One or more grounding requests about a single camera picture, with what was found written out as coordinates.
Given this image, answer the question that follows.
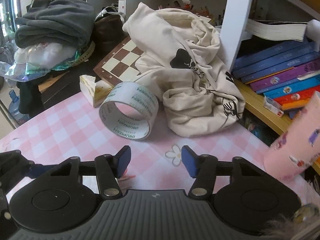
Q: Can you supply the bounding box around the grey folded blanket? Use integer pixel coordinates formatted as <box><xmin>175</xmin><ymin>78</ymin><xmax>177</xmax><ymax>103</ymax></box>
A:
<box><xmin>14</xmin><ymin>0</ymin><xmax>97</xmax><ymax>49</ymax></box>

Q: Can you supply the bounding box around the cream printed tote bag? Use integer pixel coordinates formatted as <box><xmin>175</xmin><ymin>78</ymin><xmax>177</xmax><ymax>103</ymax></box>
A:
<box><xmin>122</xmin><ymin>2</ymin><xmax>246</xmax><ymax>137</ymax></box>

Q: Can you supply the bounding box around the blue water jug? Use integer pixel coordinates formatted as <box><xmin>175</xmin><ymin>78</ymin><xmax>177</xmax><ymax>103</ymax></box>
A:
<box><xmin>8</xmin><ymin>89</ymin><xmax>30</xmax><ymax>123</ymax></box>

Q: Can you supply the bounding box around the wooden chessboard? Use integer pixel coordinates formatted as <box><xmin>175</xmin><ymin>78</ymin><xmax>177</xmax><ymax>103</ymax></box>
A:
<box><xmin>93</xmin><ymin>35</ymin><xmax>145</xmax><ymax>87</ymax></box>

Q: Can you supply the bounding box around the row of colourful books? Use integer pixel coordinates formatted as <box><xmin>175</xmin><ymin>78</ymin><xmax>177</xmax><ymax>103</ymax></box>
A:
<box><xmin>232</xmin><ymin>40</ymin><xmax>320</xmax><ymax>119</ymax></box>

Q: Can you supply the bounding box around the white wooden bookshelf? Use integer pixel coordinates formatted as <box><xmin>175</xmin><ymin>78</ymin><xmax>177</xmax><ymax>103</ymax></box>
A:
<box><xmin>67</xmin><ymin>0</ymin><xmax>320</xmax><ymax>175</ymax></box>

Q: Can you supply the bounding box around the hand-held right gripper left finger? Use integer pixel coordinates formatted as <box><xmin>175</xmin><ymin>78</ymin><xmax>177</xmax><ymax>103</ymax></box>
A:
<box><xmin>51</xmin><ymin>145</ymin><xmax>132</xmax><ymax>197</ymax></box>

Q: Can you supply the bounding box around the iridescent plastic wrap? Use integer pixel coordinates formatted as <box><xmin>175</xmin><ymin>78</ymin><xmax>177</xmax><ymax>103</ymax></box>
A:
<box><xmin>0</xmin><ymin>42</ymin><xmax>95</xmax><ymax>81</ymax></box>

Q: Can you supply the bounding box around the pink checked desk mat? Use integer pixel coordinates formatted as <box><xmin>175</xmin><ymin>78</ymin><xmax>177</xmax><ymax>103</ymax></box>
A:
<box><xmin>0</xmin><ymin>89</ymin><xmax>308</xmax><ymax>198</ymax></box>

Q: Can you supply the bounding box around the thick white paperback book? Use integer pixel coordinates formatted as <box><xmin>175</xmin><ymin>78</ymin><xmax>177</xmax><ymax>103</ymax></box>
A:
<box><xmin>246</xmin><ymin>19</ymin><xmax>308</xmax><ymax>42</ymax></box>

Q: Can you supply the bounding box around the white desk lamp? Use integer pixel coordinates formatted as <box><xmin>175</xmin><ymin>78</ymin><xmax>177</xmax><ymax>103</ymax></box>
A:
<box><xmin>305</xmin><ymin>19</ymin><xmax>320</xmax><ymax>43</ymax></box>

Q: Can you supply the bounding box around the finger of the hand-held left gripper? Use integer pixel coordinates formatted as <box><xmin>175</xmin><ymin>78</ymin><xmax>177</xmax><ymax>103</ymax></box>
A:
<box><xmin>0</xmin><ymin>150</ymin><xmax>50</xmax><ymax>196</ymax></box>
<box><xmin>0</xmin><ymin>194</ymin><xmax>12</xmax><ymax>230</ymax></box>

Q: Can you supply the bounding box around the pink sticker-covered cylinder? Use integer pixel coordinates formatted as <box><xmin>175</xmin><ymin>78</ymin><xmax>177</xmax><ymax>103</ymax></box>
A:
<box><xmin>264</xmin><ymin>90</ymin><xmax>320</xmax><ymax>182</ymax></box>

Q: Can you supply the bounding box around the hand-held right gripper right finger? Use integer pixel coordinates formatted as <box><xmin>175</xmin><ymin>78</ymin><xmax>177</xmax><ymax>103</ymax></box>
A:
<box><xmin>181</xmin><ymin>145</ymin><xmax>265</xmax><ymax>197</ymax></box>

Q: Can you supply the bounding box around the small red white card box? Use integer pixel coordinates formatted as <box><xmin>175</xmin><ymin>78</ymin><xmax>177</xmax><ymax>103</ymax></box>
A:
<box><xmin>264</xmin><ymin>96</ymin><xmax>284</xmax><ymax>117</ymax></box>

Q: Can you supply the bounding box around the torn cream paper box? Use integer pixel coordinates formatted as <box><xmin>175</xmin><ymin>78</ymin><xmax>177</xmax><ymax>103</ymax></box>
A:
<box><xmin>79</xmin><ymin>74</ymin><xmax>114</xmax><ymax>108</ymax></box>

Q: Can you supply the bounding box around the grey fluffy fur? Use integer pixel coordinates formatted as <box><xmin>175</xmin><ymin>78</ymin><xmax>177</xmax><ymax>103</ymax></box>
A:
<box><xmin>262</xmin><ymin>177</ymin><xmax>320</xmax><ymax>240</ymax></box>

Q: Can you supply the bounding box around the clear packing tape roll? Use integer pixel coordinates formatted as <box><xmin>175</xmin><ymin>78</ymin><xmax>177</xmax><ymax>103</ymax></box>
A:
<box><xmin>99</xmin><ymin>82</ymin><xmax>159</xmax><ymax>141</ymax></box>

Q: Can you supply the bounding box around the brown leather bag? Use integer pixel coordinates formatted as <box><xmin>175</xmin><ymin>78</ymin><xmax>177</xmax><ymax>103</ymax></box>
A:
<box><xmin>93</xmin><ymin>6</ymin><xmax>130</xmax><ymax>53</ymax></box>

